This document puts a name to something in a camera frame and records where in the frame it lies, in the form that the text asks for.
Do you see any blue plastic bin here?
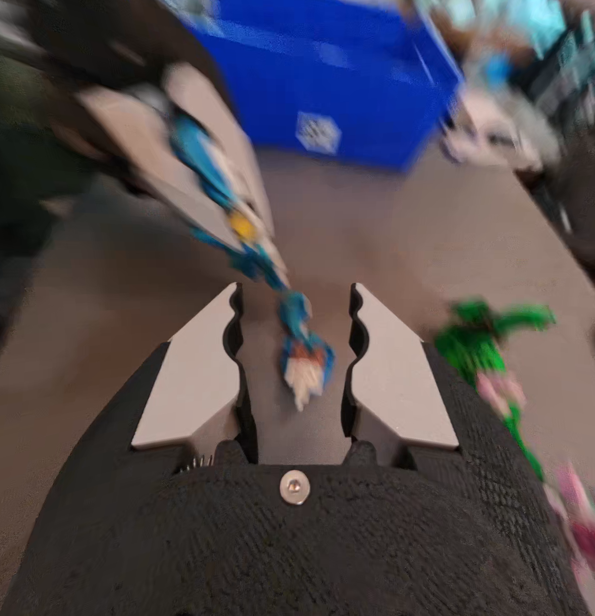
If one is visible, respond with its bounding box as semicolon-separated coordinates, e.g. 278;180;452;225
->
179;0;466;172

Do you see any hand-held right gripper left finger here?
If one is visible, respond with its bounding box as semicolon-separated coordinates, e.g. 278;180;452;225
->
130;282;258;465

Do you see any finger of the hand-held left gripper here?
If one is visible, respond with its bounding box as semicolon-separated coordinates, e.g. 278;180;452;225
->
78;88;246;252
164;66;289;286

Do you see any blue orange lego piece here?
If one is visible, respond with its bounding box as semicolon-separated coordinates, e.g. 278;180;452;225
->
277;290;337;413

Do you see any blue white lego wing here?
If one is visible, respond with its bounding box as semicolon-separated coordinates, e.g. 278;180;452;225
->
170;113;292;293

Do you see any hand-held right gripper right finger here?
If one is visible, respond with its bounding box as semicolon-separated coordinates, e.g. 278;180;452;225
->
342;282;460;451

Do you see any green lego plant base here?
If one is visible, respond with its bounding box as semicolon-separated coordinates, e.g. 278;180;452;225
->
431;299;595;595

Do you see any black flat case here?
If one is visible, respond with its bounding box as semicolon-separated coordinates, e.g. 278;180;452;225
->
513;120;595;289

